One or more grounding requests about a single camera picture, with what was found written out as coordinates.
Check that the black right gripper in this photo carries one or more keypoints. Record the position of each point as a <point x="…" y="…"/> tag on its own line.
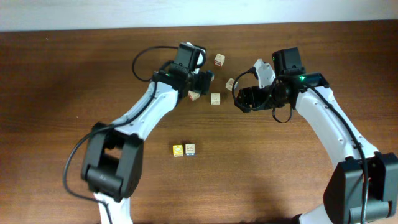
<point x="249" y="98"/>

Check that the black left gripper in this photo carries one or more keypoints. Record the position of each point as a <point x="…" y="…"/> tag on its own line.
<point x="203" y="83"/>

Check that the yellow wooden block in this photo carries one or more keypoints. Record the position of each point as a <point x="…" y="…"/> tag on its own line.
<point x="177" y="150"/>

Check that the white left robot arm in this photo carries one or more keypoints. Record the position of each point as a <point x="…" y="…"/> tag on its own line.
<point x="113" y="161"/>

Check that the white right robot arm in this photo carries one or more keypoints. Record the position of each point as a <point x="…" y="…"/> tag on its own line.
<point x="363" y="186"/>

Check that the blue top wooden block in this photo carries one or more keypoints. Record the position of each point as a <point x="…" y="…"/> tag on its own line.
<point x="211" y="74"/>

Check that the wooden block letter I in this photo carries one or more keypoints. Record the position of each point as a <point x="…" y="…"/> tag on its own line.
<point x="215" y="98"/>

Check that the wooden block shell picture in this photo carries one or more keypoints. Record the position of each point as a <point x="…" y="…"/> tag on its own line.
<point x="231" y="84"/>

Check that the wooden block red top right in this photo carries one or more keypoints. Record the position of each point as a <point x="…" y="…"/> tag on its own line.
<point x="219" y="60"/>

